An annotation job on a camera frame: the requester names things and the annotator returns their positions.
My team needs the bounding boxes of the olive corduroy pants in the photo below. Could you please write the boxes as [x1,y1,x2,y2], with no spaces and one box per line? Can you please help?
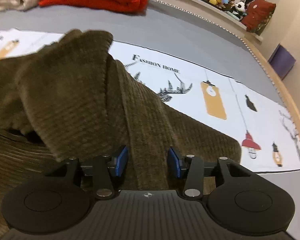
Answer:
[0,30,241,237]

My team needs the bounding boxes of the wooden bed frame edge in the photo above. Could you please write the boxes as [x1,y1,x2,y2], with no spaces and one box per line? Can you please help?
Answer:
[153,0,300,137]

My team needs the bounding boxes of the grey bed sheet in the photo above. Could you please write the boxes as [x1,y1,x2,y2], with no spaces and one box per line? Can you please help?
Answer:
[0,0,300,240]

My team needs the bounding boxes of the white printed deer cloth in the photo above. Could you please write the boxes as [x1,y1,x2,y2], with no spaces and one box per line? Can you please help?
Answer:
[0,29,300,173]

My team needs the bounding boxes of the panda plush toy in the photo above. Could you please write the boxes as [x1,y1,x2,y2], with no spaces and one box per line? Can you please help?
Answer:
[230,1,247,21]

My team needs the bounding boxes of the purple storage box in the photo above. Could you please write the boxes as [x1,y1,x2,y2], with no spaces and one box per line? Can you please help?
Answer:
[268,44,296,80]

